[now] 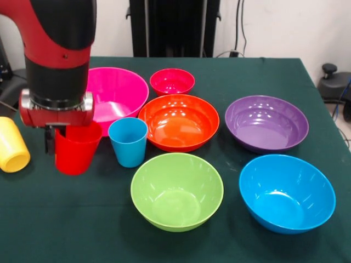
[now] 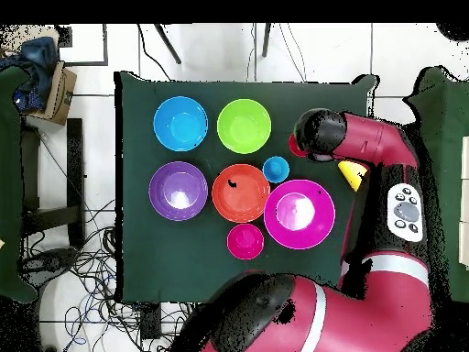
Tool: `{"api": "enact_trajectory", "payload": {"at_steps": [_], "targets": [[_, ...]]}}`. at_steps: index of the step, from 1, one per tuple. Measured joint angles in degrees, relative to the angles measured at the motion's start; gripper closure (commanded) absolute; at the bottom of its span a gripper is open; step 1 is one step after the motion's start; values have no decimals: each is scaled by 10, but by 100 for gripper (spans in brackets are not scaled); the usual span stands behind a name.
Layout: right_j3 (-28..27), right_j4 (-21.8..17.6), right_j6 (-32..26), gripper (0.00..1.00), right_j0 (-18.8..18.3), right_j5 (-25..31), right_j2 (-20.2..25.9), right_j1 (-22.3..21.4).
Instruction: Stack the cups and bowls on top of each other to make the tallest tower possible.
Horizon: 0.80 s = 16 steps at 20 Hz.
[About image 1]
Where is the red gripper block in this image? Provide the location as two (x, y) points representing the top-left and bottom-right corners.
(18, 102), (95, 156)

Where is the red cup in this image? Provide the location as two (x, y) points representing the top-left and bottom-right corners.
(54, 120), (103, 176)

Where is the yellow cup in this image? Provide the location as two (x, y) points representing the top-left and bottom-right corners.
(0, 116), (31, 174)

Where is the green bowl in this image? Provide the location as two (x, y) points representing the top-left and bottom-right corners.
(130, 152), (224, 233)

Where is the black chair base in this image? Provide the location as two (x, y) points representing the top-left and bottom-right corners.
(317, 63), (351, 104)
(0, 35), (28, 110)

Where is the blue cup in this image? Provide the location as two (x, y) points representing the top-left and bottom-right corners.
(107, 117), (149, 168)

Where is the large magenta bowl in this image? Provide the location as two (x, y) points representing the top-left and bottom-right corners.
(87, 66), (150, 132)

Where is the orange bowl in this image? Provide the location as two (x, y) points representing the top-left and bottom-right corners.
(138, 94), (220, 153)

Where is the small pink bowl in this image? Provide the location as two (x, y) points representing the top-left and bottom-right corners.
(149, 68), (196, 97)

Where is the dark green table cloth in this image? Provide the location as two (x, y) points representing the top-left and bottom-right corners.
(0, 56), (351, 263)

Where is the purple bowl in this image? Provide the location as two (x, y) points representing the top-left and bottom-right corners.
(224, 95), (310, 154)

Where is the blue bowl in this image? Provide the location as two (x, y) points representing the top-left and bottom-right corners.
(239, 154), (337, 235)

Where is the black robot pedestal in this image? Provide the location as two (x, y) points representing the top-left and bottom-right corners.
(126, 0), (222, 58)

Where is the black wall cable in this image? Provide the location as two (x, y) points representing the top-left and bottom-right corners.
(235, 0), (247, 57)

